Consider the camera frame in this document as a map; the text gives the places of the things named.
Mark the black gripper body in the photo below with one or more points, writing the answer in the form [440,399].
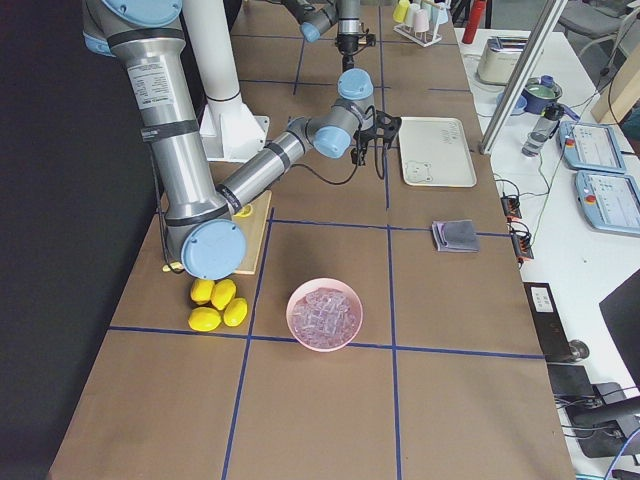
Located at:
[363,141]
[347,45]

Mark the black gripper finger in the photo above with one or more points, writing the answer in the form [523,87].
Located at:
[347,63]

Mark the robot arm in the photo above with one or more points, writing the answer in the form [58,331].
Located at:
[148,38]
[315,22]

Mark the yellow plastic cup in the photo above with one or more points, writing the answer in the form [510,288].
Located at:
[400,11]

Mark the white plastic cup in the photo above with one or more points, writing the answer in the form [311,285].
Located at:
[412,10]

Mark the pink plastic cup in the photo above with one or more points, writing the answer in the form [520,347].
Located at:
[421,21]

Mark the pink bowl with ice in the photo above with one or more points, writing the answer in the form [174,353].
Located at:
[324,314]

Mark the cream bear serving tray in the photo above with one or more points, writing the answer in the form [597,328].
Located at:
[434,153]

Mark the purple folded cloth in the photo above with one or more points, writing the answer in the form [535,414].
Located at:
[439,242]

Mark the lemon slice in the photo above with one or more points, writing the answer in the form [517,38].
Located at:
[245,211]

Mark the bamboo cutting board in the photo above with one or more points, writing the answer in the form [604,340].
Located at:
[252,240]

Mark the grey folded cloth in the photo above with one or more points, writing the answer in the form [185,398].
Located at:
[460,236]

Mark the red cylinder bottle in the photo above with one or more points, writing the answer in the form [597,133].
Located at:
[477,9]

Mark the cream toaster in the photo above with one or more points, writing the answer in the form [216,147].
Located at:
[499,58]

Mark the black power strip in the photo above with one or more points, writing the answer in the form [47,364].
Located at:
[511,207]
[521,242]

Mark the blue bowl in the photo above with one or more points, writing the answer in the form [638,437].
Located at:
[520,105]

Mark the clear water bottle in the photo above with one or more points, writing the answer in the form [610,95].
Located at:
[543,130]

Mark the whole yellow lemon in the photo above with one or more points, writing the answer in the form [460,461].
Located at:
[201,291]
[204,319]
[223,292]
[235,312]

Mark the blue teach pendant tablet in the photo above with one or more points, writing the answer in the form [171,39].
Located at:
[609,202]
[587,146]

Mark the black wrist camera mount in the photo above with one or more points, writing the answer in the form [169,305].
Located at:
[366,40]
[386,128]

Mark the white wire cup rack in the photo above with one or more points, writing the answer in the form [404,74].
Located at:
[439,11]

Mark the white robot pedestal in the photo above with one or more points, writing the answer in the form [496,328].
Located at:
[229,130]

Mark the dark saucepan purple handle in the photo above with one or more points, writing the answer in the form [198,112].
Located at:
[539,92]

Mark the aluminium frame post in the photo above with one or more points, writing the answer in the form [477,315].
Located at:
[523,70]

